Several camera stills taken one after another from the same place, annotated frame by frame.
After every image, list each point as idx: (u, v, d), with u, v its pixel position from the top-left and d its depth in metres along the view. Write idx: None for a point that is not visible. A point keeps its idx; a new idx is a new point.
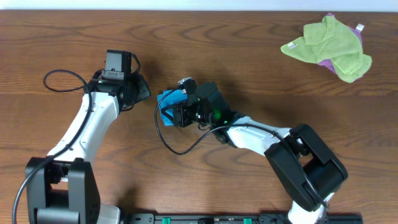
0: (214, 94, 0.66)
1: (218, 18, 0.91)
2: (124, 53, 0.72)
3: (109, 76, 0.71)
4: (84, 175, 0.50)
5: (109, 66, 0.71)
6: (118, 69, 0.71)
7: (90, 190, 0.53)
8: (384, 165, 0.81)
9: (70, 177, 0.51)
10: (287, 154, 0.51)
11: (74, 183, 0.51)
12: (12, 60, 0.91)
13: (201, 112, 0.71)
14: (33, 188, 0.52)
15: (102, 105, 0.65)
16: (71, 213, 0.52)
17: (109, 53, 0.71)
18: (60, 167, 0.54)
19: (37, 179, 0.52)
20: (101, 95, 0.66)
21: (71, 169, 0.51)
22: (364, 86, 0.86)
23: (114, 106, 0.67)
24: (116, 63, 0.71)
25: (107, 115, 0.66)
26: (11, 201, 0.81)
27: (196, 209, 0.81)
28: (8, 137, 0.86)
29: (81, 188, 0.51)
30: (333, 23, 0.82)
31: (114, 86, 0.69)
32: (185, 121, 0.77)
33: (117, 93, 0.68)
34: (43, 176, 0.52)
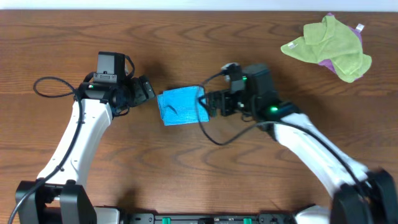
0: (262, 74, 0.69)
1: (218, 18, 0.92)
2: (118, 55, 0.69)
3: (101, 79, 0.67)
4: (76, 199, 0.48)
5: (102, 68, 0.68)
6: (111, 71, 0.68)
7: (85, 211, 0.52)
8: (383, 165, 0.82)
9: (62, 201, 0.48)
10: (360, 201, 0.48)
11: (66, 207, 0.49)
12: (12, 60, 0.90)
13: (244, 101, 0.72)
14: (25, 211, 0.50)
15: (94, 116, 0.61)
16: None
17: (101, 55, 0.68)
18: (51, 188, 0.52)
19: (28, 204, 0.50)
20: (92, 102, 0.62)
21: (63, 193, 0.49)
22: (363, 86, 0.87)
23: (107, 114, 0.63)
24: (109, 65, 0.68)
25: (99, 126, 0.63)
26: (9, 202, 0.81)
27: (196, 209, 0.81)
28: (7, 137, 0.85)
29: (74, 211, 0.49)
30: (333, 23, 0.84)
31: (106, 89, 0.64)
32: (226, 109, 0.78)
33: (109, 97, 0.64)
34: (35, 200, 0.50)
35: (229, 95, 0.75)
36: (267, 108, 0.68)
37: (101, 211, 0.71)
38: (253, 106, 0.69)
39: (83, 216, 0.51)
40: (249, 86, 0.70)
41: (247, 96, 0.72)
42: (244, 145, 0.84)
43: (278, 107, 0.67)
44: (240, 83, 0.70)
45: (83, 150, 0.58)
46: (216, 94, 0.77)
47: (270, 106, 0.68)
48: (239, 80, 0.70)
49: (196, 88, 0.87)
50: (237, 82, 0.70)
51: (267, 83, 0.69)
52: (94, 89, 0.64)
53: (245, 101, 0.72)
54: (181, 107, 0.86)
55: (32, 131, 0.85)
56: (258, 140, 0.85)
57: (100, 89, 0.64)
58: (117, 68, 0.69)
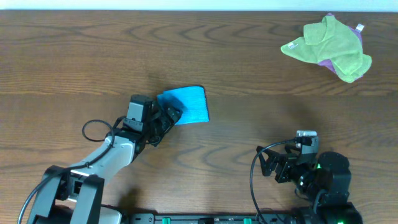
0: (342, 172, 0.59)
1: (219, 18, 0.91)
2: (147, 101, 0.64)
3: (129, 124, 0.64)
4: (96, 190, 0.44)
5: (130, 114, 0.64)
6: (138, 119, 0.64)
7: (96, 213, 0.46)
8: (383, 165, 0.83)
9: (81, 190, 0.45)
10: None
11: (84, 198, 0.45)
12: (12, 61, 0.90)
13: (306, 182, 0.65)
14: (42, 193, 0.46)
15: (123, 144, 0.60)
16: None
17: (132, 102, 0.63)
18: (73, 181, 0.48)
19: (49, 186, 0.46)
20: (120, 139, 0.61)
21: (84, 182, 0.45)
22: (364, 86, 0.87)
23: (129, 157, 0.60)
24: (137, 112, 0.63)
25: (125, 158, 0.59)
26: (12, 201, 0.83)
27: (196, 209, 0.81)
28: (7, 137, 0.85)
29: (88, 204, 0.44)
30: (333, 23, 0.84)
31: (132, 136, 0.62)
32: (283, 177, 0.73)
33: (136, 144, 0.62)
34: (57, 185, 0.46)
35: (293, 164, 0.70)
36: (333, 214, 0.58)
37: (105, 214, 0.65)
38: (316, 201, 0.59)
39: (92, 217, 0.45)
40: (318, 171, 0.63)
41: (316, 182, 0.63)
42: (244, 145, 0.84)
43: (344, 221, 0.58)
44: (311, 155, 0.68)
45: (109, 165, 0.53)
46: (278, 158, 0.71)
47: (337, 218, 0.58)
48: (310, 154, 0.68)
49: (196, 88, 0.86)
50: (306, 154, 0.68)
51: (344, 186, 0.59)
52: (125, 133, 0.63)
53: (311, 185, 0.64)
54: (181, 107, 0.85)
55: (33, 131, 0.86)
56: (258, 140, 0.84)
57: (127, 134, 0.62)
58: (145, 114, 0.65)
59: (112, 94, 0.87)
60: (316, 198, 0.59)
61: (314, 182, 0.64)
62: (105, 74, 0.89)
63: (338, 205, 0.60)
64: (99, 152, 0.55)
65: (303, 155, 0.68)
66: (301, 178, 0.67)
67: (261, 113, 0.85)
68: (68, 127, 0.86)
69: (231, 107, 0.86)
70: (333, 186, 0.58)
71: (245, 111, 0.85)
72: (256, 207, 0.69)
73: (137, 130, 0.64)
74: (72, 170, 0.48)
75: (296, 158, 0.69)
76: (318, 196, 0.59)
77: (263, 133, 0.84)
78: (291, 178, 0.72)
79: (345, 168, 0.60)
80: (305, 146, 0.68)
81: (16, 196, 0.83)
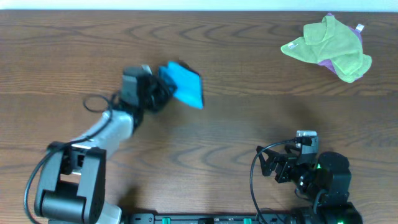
0: (342, 171, 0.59)
1: (218, 19, 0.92)
2: (139, 76, 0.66)
3: (126, 99, 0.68)
4: (99, 162, 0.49)
5: (125, 89, 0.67)
6: (134, 94, 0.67)
7: (100, 182, 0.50)
8: (384, 165, 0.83)
9: (84, 161, 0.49)
10: None
11: (87, 168, 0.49)
12: (12, 60, 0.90)
13: (306, 182, 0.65)
14: (47, 169, 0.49)
15: (121, 118, 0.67)
16: (79, 198, 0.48)
17: (125, 78, 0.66)
18: (74, 154, 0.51)
19: (52, 162, 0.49)
20: (119, 115, 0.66)
21: (86, 154, 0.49)
22: (364, 86, 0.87)
23: (129, 127, 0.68)
24: (132, 87, 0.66)
25: (122, 130, 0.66)
26: (11, 201, 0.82)
27: (196, 209, 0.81)
28: (7, 137, 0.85)
29: (92, 174, 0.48)
30: (333, 24, 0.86)
31: (129, 111, 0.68)
32: (283, 177, 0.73)
33: (135, 118, 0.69)
34: (60, 159, 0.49)
35: (293, 164, 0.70)
36: (333, 213, 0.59)
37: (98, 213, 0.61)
38: (315, 201, 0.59)
39: (97, 185, 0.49)
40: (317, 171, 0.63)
41: (315, 182, 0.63)
42: (244, 145, 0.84)
43: (344, 221, 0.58)
44: (311, 155, 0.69)
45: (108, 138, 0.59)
46: (278, 158, 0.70)
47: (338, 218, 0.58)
48: (310, 153, 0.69)
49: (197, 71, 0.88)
50: (305, 155, 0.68)
51: (344, 185, 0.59)
52: (122, 108, 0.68)
53: (311, 184, 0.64)
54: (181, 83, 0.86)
55: (32, 130, 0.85)
56: (258, 140, 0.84)
57: (125, 110, 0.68)
58: (140, 88, 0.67)
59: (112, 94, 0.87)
60: (316, 198, 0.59)
61: (314, 182, 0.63)
62: (105, 74, 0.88)
63: (338, 205, 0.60)
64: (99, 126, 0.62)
65: (303, 154, 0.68)
66: (301, 177, 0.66)
67: (261, 113, 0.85)
68: (68, 127, 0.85)
69: (231, 107, 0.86)
70: (333, 186, 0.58)
71: (245, 111, 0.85)
72: (256, 208, 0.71)
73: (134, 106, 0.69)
74: (72, 143, 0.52)
75: (296, 158, 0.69)
76: (318, 196, 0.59)
77: (263, 133, 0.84)
78: (290, 178, 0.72)
79: (344, 167, 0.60)
80: (305, 145, 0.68)
81: (15, 196, 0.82)
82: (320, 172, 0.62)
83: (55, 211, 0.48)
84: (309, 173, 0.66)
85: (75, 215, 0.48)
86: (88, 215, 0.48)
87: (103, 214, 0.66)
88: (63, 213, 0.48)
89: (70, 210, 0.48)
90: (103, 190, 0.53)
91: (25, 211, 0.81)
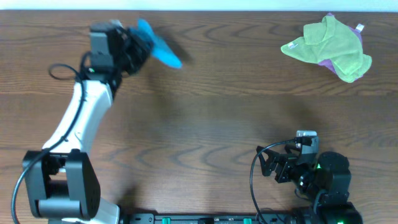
0: (342, 171, 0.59)
1: (219, 19, 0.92)
2: (109, 30, 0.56)
3: (98, 60, 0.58)
4: (81, 168, 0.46)
5: (94, 48, 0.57)
6: (106, 51, 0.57)
7: (89, 179, 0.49)
8: (383, 165, 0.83)
9: (66, 170, 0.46)
10: None
11: (71, 175, 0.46)
12: (12, 60, 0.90)
13: (306, 182, 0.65)
14: (31, 182, 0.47)
15: (94, 89, 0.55)
16: (73, 201, 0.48)
17: (91, 34, 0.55)
18: (56, 159, 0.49)
19: (33, 173, 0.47)
20: (92, 83, 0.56)
21: (67, 162, 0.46)
22: (364, 86, 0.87)
23: (107, 95, 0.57)
24: (101, 44, 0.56)
25: (101, 105, 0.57)
26: (12, 201, 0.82)
27: (196, 209, 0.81)
28: (8, 137, 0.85)
29: (79, 179, 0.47)
30: (333, 24, 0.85)
31: (105, 73, 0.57)
32: (283, 177, 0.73)
33: (110, 80, 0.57)
34: (41, 170, 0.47)
35: (293, 165, 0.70)
36: (333, 213, 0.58)
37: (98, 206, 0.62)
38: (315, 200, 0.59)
39: (87, 185, 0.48)
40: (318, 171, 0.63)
41: (316, 182, 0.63)
42: (244, 145, 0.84)
43: (345, 221, 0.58)
44: (311, 155, 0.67)
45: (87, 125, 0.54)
46: (278, 158, 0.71)
47: (337, 218, 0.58)
48: (310, 154, 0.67)
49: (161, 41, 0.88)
50: (306, 155, 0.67)
51: (344, 185, 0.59)
52: (95, 72, 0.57)
53: (311, 184, 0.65)
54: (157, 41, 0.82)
55: (33, 130, 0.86)
56: (258, 140, 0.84)
57: (99, 73, 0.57)
58: (111, 45, 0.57)
59: None
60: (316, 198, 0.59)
61: (315, 182, 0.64)
62: None
63: (338, 205, 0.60)
64: (73, 109, 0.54)
65: (304, 154, 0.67)
66: (301, 177, 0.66)
67: (261, 113, 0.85)
68: None
69: (231, 107, 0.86)
70: (333, 186, 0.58)
71: (245, 111, 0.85)
72: (256, 208, 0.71)
73: (107, 66, 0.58)
74: (51, 150, 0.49)
75: (296, 158, 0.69)
76: (318, 195, 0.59)
77: (263, 133, 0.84)
78: (290, 178, 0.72)
79: (345, 168, 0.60)
80: (305, 146, 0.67)
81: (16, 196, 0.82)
82: (320, 172, 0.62)
83: (53, 215, 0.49)
84: (309, 173, 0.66)
85: (74, 215, 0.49)
86: (86, 213, 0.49)
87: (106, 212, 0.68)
88: (62, 215, 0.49)
89: (68, 213, 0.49)
90: (95, 181, 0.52)
91: (25, 211, 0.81)
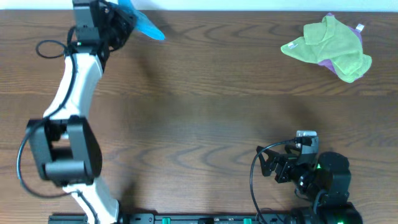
0: (342, 172, 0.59)
1: (218, 19, 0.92)
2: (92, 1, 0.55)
3: (84, 34, 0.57)
4: (82, 128, 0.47)
5: (79, 21, 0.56)
6: (91, 24, 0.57)
7: (91, 142, 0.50)
8: (383, 165, 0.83)
9: (68, 132, 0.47)
10: None
11: (74, 136, 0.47)
12: (12, 60, 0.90)
13: (307, 182, 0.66)
14: (35, 145, 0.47)
15: (84, 60, 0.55)
16: (77, 162, 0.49)
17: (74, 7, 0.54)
18: (57, 125, 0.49)
19: (37, 138, 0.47)
20: (81, 56, 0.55)
21: (68, 124, 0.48)
22: (364, 86, 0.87)
23: (97, 65, 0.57)
24: (86, 17, 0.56)
25: (93, 74, 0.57)
26: (11, 201, 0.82)
27: (196, 209, 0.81)
28: (7, 137, 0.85)
29: (81, 140, 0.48)
30: (333, 24, 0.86)
31: (92, 45, 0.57)
32: (283, 177, 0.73)
33: (99, 52, 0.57)
34: (44, 134, 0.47)
35: (293, 165, 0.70)
36: (334, 213, 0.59)
37: (101, 185, 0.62)
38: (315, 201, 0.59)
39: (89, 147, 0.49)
40: (318, 171, 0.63)
41: (316, 182, 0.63)
42: (244, 145, 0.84)
43: (345, 221, 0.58)
44: (312, 155, 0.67)
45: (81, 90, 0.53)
46: (278, 158, 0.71)
47: (338, 218, 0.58)
48: (311, 154, 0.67)
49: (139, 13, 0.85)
50: (306, 155, 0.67)
51: (344, 185, 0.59)
52: (83, 45, 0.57)
53: (311, 183, 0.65)
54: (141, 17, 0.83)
55: None
56: (258, 140, 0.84)
57: (87, 46, 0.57)
58: (96, 17, 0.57)
59: (112, 94, 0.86)
60: (316, 198, 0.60)
61: (315, 182, 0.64)
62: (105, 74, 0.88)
63: (338, 205, 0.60)
64: (65, 80, 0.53)
65: (304, 155, 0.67)
66: (301, 178, 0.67)
67: (261, 113, 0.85)
68: None
69: (231, 107, 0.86)
70: (333, 186, 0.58)
71: (246, 111, 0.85)
72: (256, 208, 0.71)
73: (94, 39, 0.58)
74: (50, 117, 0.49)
75: (296, 158, 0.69)
76: (318, 196, 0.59)
77: (264, 133, 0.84)
78: (290, 178, 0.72)
79: (345, 168, 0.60)
80: (305, 146, 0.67)
81: (15, 196, 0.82)
82: (320, 172, 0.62)
83: (59, 178, 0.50)
84: (309, 173, 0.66)
85: (79, 176, 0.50)
86: (91, 173, 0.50)
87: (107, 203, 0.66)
88: (68, 177, 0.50)
89: (73, 173, 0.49)
90: (97, 147, 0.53)
91: (25, 211, 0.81)
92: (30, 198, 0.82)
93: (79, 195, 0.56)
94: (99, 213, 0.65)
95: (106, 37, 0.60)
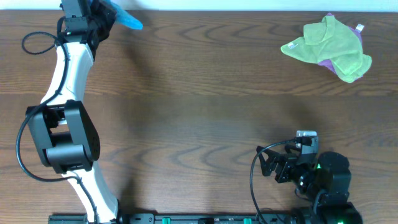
0: (342, 170, 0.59)
1: (219, 18, 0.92)
2: None
3: (73, 24, 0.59)
4: (79, 112, 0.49)
5: (69, 13, 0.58)
6: (79, 15, 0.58)
7: (89, 127, 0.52)
8: (384, 165, 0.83)
9: (66, 117, 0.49)
10: None
11: (72, 121, 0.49)
12: (12, 60, 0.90)
13: (306, 181, 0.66)
14: (35, 132, 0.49)
15: (75, 48, 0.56)
16: (77, 146, 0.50)
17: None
18: (55, 111, 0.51)
19: (36, 124, 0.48)
20: (73, 44, 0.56)
21: (64, 109, 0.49)
22: (364, 86, 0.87)
23: (88, 53, 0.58)
24: (74, 7, 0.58)
25: (85, 63, 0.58)
26: (11, 202, 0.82)
27: (196, 209, 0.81)
28: (7, 137, 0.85)
29: (79, 124, 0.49)
30: (333, 23, 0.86)
31: (83, 33, 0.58)
32: (282, 177, 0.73)
33: (88, 40, 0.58)
34: (42, 120, 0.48)
35: (293, 164, 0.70)
36: (334, 213, 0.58)
37: (101, 175, 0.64)
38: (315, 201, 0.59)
39: (87, 131, 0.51)
40: (318, 170, 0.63)
41: (316, 181, 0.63)
42: (244, 145, 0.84)
43: (345, 221, 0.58)
44: (311, 155, 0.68)
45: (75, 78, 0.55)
46: (278, 158, 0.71)
47: (337, 218, 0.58)
48: (310, 153, 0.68)
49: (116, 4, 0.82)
50: (306, 155, 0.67)
51: (344, 185, 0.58)
52: (73, 34, 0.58)
53: (311, 183, 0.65)
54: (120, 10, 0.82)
55: None
56: (258, 140, 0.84)
57: (76, 34, 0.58)
58: (84, 7, 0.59)
59: (112, 94, 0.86)
60: (316, 198, 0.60)
61: (315, 182, 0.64)
62: (105, 74, 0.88)
63: (338, 205, 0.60)
64: (58, 68, 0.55)
65: (304, 155, 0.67)
66: (301, 178, 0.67)
67: (261, 113, 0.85)
68: None
69: (231, 107, 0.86)
70: (333, 186, 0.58)
71: (245, 111, 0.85)
72: (256, 208, 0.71)
73: (83, 28, 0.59)
74: (46, 104, 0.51)
75: (296, 158, 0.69)
76: (318, 196, 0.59)
77: (264, 133, 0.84)
78: (290, 178, 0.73)
79: (345, 167, 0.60)
80: (305, 146, 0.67)
81: (15, 196, 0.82)
82: (320, 172, 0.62)
83: (60, 163, 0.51)
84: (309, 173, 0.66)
85: (79, 160, 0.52)
86: (91, 155, 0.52)
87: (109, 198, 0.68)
88: (68, 162, 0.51)
89: (73, 157, 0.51)
90: (95, 130, 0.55)
91: (25, 211, 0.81)
92: (30, 198, 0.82)
93: (78, 182, 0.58)
94: (99, 206, 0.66)
95: (94, 27, 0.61)
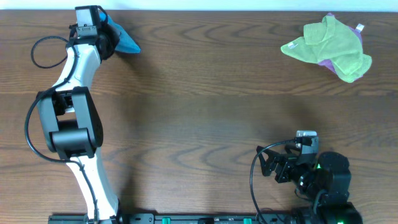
0: (342, 170, 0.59)
1: (219, 18, 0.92)
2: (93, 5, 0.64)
3: (84, 32, 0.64)
4: (85, 96, 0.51)
5: (81, 22, 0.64)
6: (91, 23, 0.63)
7: (94, 113, 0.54)
8: (384, 165, 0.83)
9: (73, 101, 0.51)
10: None
11: (78, 106, 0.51)
12: (12, 60, 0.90)
13: (306, 181, 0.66)
14: (43, 115, 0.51)
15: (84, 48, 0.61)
16: (82, 130, 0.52)
17: (77, 10, 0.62)
18: (62, 97, 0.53)
19: (44, 107, 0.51)
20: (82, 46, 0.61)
21: (72, 94, 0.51)
22: (364, 86, 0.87)
23: (95, 54, 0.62)
24: (85, 17, 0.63)
25: (92, 61, 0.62)
26: (11, 201, 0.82)
27: (196, 209, 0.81)
28: (7, 137, 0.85)
29: (85, 109, 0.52)
30: (333, 23, 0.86)
31: (91, 39, 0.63)
32: (283, 177, 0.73)
33: (97, 44, 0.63)
34: (51, 102, 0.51)
35: (293, 164, 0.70)
36: (334, 213, 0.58)
37: (102, 172, 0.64)
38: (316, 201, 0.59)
39: (92, 116, 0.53)
40: (318, 170, 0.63)
41: (316, 180, 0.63)
42: (244, 145, 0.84)
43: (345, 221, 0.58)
44: (311, 155, 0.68)
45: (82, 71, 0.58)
46: (278, 158, 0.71)
47: (338, 217, 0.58)
48: (310, 153, 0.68)
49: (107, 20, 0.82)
50: (306, 155, 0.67)
51: (344, 185, 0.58)
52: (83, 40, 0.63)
53: (311, 183, 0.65)
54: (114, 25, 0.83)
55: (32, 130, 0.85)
56: (258, 140, 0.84)
57: (87, 39, 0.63)
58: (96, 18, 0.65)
59: (112, 94, 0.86)
60: (316, 198, 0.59)
61: (315, 182, 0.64)
62: (105, 74, 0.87)
63: (338, 205, 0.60)
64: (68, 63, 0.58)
65: (304, 154, 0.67)
66: (301, 177, 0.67)
67: (261, 113, 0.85)
68: None
69: (231, 107, 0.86)
70: (333, 186, 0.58)
71: (245, 111, 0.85)
72: (256, 208, 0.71)
73: (93, 35, 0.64)
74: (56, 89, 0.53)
75: (296, 158, 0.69)
76: (319, 196, 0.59)
77: (264, 133, 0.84)
78: (290, 178, 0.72)
79: (345, 167, 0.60)
80: (305, 146, 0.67)
81: (15, 195, 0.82)
82: (320, 171, 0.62)
83: (65, 149, 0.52)
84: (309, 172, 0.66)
85: (84, 145, 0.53)
86: (94, 140, 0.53)
87: (109, 195, 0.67)
88: (73, 147, 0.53)
89: (78, 142, 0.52)
90: (99, 119, 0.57)
91: (25, 210, 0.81)
92: (30, 198, 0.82)
93: (80, 168, 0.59)
94: (99, 200, 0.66)
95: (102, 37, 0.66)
